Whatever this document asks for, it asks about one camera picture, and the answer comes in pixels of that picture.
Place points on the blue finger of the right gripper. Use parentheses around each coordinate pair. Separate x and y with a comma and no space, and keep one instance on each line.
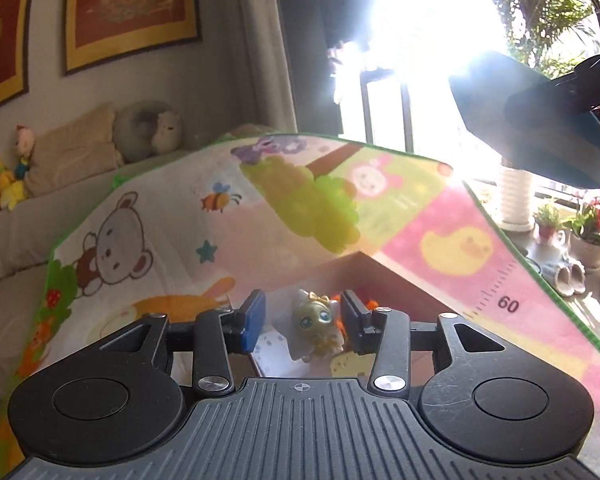
(512,108)

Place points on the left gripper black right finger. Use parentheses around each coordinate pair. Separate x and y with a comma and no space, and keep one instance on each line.
(387,334)

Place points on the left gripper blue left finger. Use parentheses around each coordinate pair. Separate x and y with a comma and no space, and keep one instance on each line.
(219,333)

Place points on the yellow fairy figurine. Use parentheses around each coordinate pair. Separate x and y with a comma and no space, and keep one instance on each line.
(311,327)

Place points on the orange pumpkin toy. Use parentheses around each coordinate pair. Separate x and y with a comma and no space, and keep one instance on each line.
(356,319)

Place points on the small potted green plant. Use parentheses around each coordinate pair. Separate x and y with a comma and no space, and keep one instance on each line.
(549,225)

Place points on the colourful cartoon play mat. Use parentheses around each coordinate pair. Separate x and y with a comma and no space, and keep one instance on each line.
(283,213)

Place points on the potted red flower plant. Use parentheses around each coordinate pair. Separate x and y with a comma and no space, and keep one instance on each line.
(584,234)

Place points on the white slippers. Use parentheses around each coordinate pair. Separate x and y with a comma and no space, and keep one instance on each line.
(566,276)

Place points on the beige covered sofa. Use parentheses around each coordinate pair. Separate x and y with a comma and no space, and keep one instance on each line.
(28,235)

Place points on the grey neck pillow plush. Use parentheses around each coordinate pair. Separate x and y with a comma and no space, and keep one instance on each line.
(147,128)

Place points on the beige cushion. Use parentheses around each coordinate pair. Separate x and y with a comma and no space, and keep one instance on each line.
(69,154)

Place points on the small yellow plush toy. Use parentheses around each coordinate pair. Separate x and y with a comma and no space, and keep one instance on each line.
(12,190)

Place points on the grey curtain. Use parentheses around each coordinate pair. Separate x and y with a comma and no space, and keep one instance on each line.
(268,66)

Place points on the doll with red hat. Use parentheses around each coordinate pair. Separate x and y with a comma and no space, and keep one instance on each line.
(24,146)

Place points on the red framed wall picture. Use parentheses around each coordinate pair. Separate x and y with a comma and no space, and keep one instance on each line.
(101,31)

